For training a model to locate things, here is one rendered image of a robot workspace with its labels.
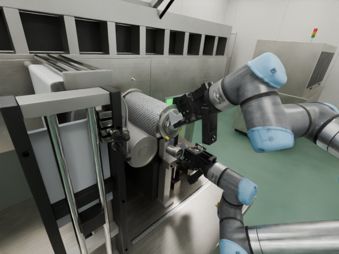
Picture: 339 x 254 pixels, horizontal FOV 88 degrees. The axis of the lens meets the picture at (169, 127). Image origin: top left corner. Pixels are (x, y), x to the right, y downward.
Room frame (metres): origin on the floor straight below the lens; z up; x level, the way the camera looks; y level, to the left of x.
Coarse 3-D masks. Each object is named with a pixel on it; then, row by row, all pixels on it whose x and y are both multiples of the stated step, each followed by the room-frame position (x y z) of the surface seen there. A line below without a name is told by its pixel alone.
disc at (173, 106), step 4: (172, 104) 0.59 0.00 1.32; (164, 108) 0.57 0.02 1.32; (168, 108) 0.58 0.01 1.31; (172, 108) 0.59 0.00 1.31; (176, 108) 0.60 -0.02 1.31; (164, 112) 0.56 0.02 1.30; (160, 116) 0.55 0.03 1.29; (156, 120) 0.54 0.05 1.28; (160, 120) 0.55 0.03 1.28; (156, 124) 0.54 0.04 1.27; (156, 128) 0.54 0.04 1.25; (156, 132) 0.54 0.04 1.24; (156, 136) 0.54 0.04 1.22; (160, 136) 0.55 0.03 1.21
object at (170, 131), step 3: (168, 117) 0.57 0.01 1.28; (168, 120) 0.56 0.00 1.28; (165, 123) 0.56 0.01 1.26; (168, 123) 0.55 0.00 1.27; (165, 126) 0.55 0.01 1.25; (168, 126) 0.55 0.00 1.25; (165, 129) 0.55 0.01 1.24; (168, 129) 0.55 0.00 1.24; (171, 129) 0.56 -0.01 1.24; (177, 129) 0.58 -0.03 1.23; (165, 132) 0.56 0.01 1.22; (168, 132) 0.55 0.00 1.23; (171, 132) 0.56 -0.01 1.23; (174, 132) 0.57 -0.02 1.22
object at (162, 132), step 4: (168, 112) 0.57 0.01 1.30; (176, 112) 0.59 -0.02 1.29; (164, 116) 0.55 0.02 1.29; (168, 116) 0.57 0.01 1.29; (164, 120) 0.55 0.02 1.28; (160, 124) 0.54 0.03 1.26; (164, 124) 0.56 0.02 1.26; (160, 128) 0.54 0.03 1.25; (180, 128) 0.62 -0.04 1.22; (160, 132) 0.54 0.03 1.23; (164, 132) 0.56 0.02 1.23; (164, 136) 0.56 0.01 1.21; (168, 136) 0.57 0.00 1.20; (172, 136) 0.59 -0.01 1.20
